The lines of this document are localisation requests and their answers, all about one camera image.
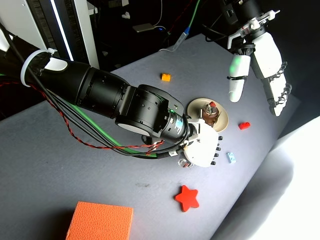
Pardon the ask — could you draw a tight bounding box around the red twisted cable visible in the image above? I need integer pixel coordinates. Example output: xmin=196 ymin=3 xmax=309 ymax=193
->
xmin=167 ymin=0 xmax=195 ymax=35

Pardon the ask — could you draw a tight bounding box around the beige round plate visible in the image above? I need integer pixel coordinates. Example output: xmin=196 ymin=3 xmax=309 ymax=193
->
xmin=186 ymin=97 xmax=229 ymax=133

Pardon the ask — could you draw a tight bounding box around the white backdrop sheet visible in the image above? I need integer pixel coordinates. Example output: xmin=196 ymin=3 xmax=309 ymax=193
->
xmin=211 ymin=113 xmax=320 ymax=240

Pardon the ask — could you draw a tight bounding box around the grey flat device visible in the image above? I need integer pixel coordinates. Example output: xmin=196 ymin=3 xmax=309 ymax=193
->
xmin=132 ymin=23 xmax=156 ymax=33

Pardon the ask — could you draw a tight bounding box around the red star block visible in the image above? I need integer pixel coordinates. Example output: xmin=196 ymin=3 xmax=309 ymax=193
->
xmin=174 ymin=184 xmax=200 ymax=213

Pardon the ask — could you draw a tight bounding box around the white robot torso column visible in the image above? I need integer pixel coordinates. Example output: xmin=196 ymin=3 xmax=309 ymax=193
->
xmin=0 ymin=0 xmax=101 ymax=68

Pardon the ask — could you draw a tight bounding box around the orange textured box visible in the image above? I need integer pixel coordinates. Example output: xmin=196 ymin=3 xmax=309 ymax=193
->
xmin=65 ymin=201 xmax=134 ymax=240

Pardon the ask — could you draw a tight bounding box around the green cable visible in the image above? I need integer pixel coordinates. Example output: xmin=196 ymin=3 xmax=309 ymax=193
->
xmin=187 ymin=0 xmax=201 ymax=29

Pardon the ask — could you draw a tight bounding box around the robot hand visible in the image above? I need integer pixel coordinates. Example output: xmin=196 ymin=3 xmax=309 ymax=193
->
xmin=183 ymin=117 xmax=224 ymax=168
xmin=226 ymin=31 xmax=293 ymax=117

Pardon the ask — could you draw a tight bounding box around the white adapter with blue plug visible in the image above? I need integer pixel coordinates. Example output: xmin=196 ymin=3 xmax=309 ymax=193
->
xmin=173 ymin=26 xmax=192 ymax=52

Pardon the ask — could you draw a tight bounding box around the brown toy cupcake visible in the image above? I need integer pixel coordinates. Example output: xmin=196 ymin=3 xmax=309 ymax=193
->
xmin=201 ymin=101 xmax=221 ymax=127

